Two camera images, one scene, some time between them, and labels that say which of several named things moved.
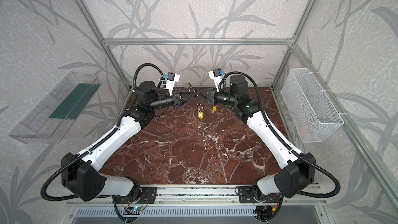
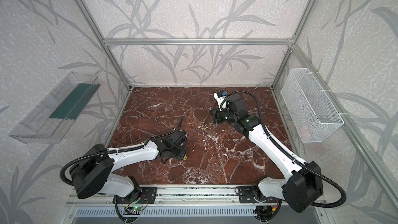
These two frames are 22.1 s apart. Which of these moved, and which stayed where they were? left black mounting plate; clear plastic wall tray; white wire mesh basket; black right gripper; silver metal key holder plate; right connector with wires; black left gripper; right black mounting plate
Moved: black right gripper; black left gripper; silver metal key holder plate
Stayed: right connector with wires; left black mounting plate; clear plastic wall tray; white wire mesh basket; right black mounting plate
